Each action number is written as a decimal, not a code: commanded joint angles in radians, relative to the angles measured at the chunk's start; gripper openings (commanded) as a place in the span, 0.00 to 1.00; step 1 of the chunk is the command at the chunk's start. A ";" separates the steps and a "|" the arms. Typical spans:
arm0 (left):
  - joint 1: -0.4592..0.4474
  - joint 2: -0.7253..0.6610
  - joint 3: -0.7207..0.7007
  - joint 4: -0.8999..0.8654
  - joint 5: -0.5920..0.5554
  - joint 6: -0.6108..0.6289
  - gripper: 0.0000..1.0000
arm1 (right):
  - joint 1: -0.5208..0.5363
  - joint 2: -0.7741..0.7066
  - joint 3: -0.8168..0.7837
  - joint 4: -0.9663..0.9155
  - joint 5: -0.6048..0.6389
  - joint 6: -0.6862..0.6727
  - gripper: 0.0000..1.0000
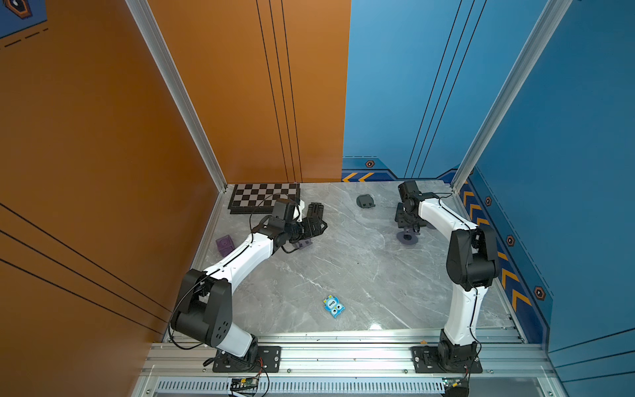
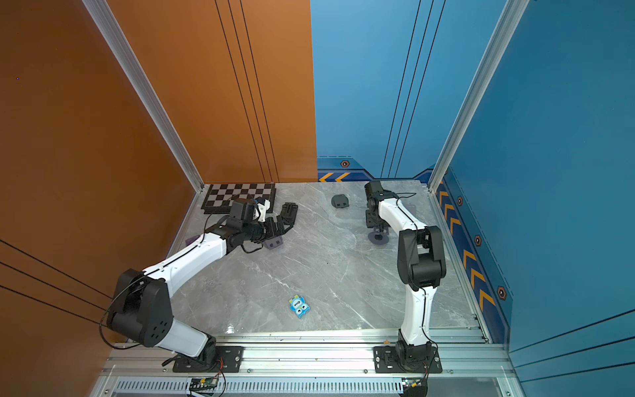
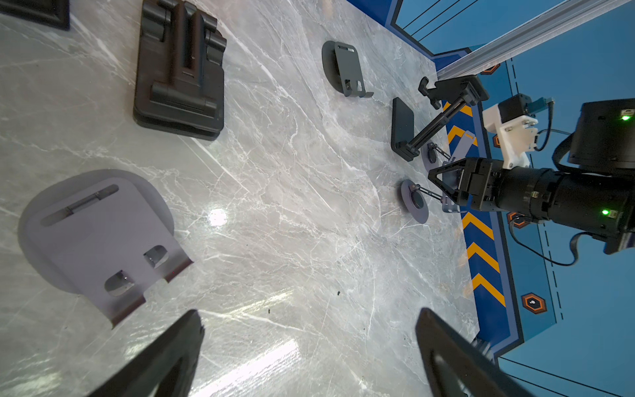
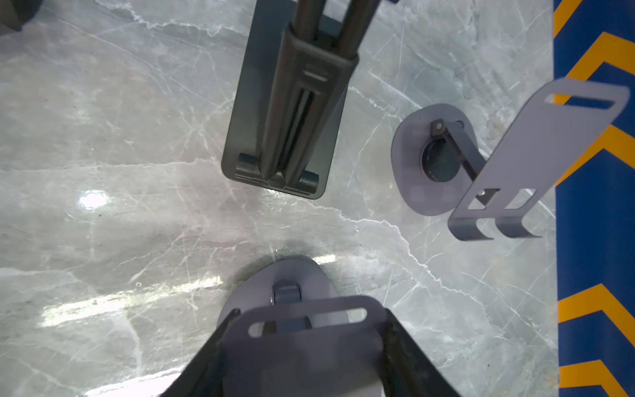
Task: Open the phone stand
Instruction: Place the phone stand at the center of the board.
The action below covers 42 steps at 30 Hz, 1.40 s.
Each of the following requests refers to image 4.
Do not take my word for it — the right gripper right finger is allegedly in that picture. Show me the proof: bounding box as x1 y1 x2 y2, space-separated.
380 309 460 397

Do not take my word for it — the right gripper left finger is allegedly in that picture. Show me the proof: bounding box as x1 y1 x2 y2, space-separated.
160 309 241 397

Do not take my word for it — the black folding phone stand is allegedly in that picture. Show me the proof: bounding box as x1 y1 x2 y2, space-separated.
222 1 380 199

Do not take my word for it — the dark grey round phone stand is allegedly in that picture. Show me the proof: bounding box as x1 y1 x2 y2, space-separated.
0 0 43 31

